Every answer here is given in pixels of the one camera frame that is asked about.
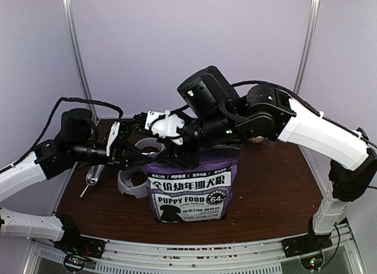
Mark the grey double pet bowl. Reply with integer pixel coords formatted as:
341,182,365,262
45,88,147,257
117,137,165,199

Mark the left aluminium corner post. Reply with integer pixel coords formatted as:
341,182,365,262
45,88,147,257
61,0,100,118

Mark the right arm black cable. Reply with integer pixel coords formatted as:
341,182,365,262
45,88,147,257
356,127,377,189

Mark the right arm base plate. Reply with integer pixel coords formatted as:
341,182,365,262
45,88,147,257
281,234,333,258

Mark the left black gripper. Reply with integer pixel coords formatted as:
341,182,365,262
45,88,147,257
69,138,152,179

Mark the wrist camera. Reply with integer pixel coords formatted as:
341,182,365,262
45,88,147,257
131,110,185,146
105,121,132,157

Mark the brown pet food kibble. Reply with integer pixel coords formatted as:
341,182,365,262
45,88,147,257
128,146,159,187

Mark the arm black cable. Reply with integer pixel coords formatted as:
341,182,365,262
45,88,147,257
356,127,377,189
0,97,124,169

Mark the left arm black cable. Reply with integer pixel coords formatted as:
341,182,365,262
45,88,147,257
0,97,124,169

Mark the white ceramic bowl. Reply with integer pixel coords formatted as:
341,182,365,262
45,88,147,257
249,136,264,144

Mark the right aluminium corner post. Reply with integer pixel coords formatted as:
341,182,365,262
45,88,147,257
293,0,320,94

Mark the aluminium corner post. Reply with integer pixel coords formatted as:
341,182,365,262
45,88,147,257
293,0,320,94
61,0,100,118

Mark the metal food scoop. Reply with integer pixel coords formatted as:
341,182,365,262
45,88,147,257
80,164,105,198

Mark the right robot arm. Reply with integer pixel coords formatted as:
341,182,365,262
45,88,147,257
145,65,376,252

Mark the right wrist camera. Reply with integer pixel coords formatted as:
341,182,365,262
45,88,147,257
131,110,185,146

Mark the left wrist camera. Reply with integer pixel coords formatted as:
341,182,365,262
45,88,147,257
105,121,132,157

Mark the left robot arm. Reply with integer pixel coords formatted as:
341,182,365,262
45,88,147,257
1,108,152,253

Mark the purple puppy food bag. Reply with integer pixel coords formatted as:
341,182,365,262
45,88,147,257
143,146,240,223

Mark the aluminium front rail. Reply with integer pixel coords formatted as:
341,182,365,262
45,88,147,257
26,223,363,274

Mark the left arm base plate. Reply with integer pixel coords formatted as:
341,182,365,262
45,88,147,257
53,229,106,259

